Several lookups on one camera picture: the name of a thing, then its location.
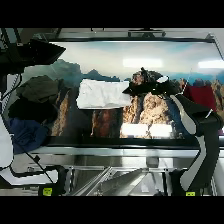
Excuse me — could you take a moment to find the white garment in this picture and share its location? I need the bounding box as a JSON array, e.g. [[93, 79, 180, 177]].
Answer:
[[76, 78, 133, 110]]

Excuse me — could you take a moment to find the black cable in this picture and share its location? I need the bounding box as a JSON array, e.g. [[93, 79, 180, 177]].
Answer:
[[12, 134, 56, 186]]

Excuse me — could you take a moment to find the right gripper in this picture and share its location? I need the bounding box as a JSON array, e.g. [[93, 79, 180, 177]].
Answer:
[[131, 80, 158, 97]]

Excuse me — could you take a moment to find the olive green garment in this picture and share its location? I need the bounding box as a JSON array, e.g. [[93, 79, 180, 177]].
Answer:
[[15, 75, 62, 103]]

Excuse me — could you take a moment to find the black garment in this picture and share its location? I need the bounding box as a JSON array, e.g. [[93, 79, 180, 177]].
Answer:
[[7, 98, 58, 124]]

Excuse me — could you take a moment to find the blue garment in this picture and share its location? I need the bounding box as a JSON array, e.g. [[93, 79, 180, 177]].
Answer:
[[5, 117, 52, 155]]

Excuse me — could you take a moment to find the red garment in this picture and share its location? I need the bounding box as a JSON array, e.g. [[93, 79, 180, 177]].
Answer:
[[182, 84, 218, 112]]

